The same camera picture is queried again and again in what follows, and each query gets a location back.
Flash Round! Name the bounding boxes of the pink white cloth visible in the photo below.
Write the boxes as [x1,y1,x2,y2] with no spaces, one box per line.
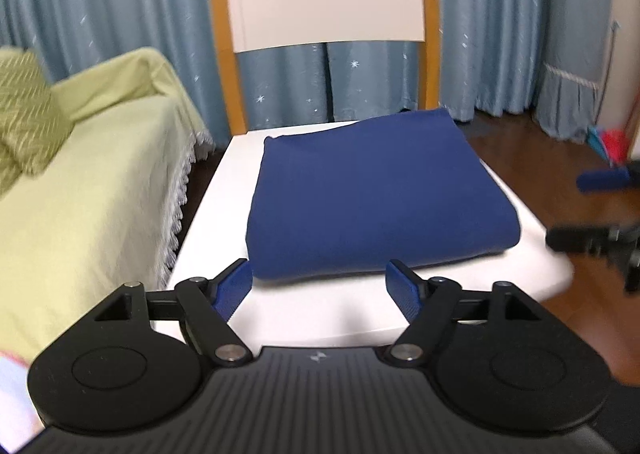
[0,350,47,452]

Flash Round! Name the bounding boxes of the navy blue garment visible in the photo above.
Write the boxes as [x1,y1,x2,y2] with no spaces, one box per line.
[245,108,522,281]

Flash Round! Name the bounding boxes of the green zigzag pillow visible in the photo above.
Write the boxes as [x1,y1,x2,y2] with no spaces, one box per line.
[0,48,76,176]

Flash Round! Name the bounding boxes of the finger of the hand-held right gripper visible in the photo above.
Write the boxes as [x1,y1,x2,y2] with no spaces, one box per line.
[576,167,632,195]
[545,223,640,292]

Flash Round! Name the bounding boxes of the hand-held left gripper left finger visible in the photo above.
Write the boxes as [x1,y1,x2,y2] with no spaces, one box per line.
[92,258,254,368]

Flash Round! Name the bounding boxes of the red and blue duster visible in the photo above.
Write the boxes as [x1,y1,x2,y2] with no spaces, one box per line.
[586,127,635,169]

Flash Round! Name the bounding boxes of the sofa with green cover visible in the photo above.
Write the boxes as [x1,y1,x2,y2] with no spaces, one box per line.
[0,47,217,366]

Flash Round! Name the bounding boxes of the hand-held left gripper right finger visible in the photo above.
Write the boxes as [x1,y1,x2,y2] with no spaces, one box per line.
[382,259,543,368]

